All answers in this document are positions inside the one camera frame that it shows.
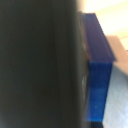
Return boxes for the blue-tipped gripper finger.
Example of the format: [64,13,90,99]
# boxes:
[78,12,117,123]

